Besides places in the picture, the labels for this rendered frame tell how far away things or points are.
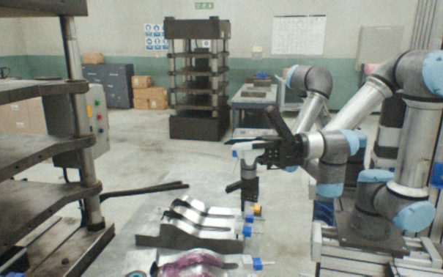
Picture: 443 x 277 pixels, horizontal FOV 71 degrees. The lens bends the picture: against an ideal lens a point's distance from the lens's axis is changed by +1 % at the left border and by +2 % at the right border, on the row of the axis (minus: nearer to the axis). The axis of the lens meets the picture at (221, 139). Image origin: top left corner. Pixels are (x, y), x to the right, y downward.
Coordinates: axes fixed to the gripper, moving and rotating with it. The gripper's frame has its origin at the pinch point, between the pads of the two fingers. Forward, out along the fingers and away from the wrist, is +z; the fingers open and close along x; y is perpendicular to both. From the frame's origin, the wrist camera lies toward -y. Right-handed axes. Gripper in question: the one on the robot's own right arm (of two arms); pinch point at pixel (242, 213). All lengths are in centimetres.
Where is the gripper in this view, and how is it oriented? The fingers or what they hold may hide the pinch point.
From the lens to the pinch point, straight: 154.5
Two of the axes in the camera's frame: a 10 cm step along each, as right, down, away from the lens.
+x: 1.8, -3.0, 9.3
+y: 9.8, 0.6, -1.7
